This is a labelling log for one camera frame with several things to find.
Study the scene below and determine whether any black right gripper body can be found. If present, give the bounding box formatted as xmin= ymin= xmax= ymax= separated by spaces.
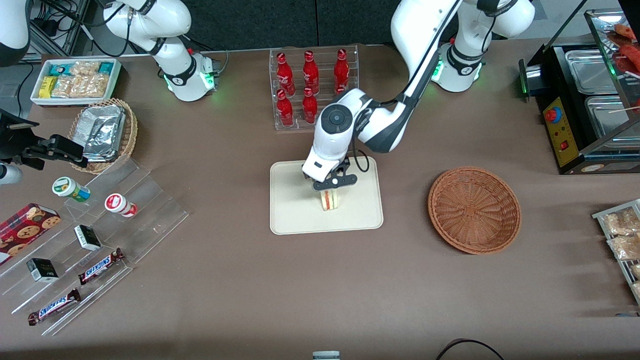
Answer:
xmin=0 ymin=110 xmax=39 ymax=166

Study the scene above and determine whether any triangle sandwich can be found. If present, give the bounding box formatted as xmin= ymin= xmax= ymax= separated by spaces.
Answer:
xmin=320 ymin=188 xmax=341 ymax=212

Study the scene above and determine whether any cream plastic tray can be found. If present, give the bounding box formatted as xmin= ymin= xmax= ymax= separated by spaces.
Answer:
xmin=269 ymin=156 xmax=385 ymax=236

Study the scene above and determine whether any light wicker basket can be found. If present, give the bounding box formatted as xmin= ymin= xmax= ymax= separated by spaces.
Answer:
xmin=68 ymin=97 xmax=139 ymax=175

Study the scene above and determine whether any brown wicker basket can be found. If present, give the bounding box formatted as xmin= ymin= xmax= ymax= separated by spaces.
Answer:
xmin=427 ymin=166 xmax=522 ymax=256

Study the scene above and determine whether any tray of packaged snacks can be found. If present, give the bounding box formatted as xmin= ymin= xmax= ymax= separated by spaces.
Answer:
xmin=592 ymin=198 xmax=640 ymax=306

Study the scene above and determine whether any green lid white cup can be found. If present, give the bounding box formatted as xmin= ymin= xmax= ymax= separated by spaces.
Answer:
xmin=51 ymin=176 xmax=92 ymax=203

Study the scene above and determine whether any crinkled silver foil pack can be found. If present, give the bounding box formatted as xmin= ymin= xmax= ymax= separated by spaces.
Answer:
xmin=84 ymin=120 xmax=124 ymax=162

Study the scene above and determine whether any clear acrylic bottle rack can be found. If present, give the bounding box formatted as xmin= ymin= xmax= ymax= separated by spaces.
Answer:
xmin=268 ymin=44 xmax=360 ymax=132

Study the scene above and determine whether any ribbed silver foil pack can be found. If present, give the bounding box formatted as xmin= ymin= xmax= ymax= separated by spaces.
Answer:
xmin=77 ymin=104 xmax=126 ymax=146

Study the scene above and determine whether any white rectangular snack bin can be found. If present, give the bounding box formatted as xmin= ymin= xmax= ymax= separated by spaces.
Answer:
xmin=30 ymin=57 xmax=123 ymax=108

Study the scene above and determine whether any red cola bottle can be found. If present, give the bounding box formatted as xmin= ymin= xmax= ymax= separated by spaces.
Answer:
xmin=276 ymin=52 xmax=296 ymax=97
xmin=302 ymin=50 xmax=320 ymax=96
xmin=301 ymin=87 xmax=320 ymax=125
xmin=276 ymin=89 xmax=295 ymax=128
xmin=333 ymin=48 xmax=351 ymax=94

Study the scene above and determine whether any clear bag of crackers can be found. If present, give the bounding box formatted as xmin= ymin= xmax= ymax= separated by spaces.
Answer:
xmin=51 ymin=60 xmax=110 ymax=99

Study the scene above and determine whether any red cookie box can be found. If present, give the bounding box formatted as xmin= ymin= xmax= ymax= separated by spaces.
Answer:
xmin=0 ymin=202 xmax=62 ymax=266

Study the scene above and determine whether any red lid white cup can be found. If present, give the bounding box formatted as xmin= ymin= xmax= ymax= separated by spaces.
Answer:
xmin=104 ymin=192 xmax=138 ymax=218

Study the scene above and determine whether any small black box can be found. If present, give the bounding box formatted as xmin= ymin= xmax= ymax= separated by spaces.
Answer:
xmin=25 ymin=257 xmax=60 ymax=283
xmin=73 ymin=224 xmax=103 ymax=252

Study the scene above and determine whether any clear acrylic stepped stand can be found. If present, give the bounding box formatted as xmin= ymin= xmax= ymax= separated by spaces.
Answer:
xmin=0 ymin=158 xmax=190 ymax=337

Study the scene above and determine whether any snickers bar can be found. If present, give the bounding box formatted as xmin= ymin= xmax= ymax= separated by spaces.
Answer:
xmin=27 ymin=288 xmax=82 ymax=327
xmin=78 ymin=247 xmax=126 ymax=286

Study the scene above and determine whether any black food warmer cabinet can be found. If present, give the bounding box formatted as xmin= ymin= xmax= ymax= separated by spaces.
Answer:
xmin=518 ymin=9 xmax=640 ymax=175

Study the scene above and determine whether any steel warmer pan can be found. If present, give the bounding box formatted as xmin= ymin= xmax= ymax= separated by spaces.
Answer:
xmin=564 ymin=48 xmax=621 ymax=96
xmin=584 ymin=95 xmax=640 ymax=140

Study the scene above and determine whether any fried food in warmer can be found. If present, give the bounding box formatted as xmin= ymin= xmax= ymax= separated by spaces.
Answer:
xmin=606 ymin=23 xmax=640 ymax=77

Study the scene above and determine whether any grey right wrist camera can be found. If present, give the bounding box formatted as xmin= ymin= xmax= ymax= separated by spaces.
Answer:
xmin=0 ymin=163 xmax=24 ymax=186

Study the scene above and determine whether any metal frame with cables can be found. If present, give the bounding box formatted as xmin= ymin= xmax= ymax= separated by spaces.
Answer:
xmin=29 ymin=0 xmax=94 ymax=57

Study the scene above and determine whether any black floor cable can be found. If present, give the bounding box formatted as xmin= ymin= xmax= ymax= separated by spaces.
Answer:
xmin=434 ymin=338 xmax=506 ymax=360

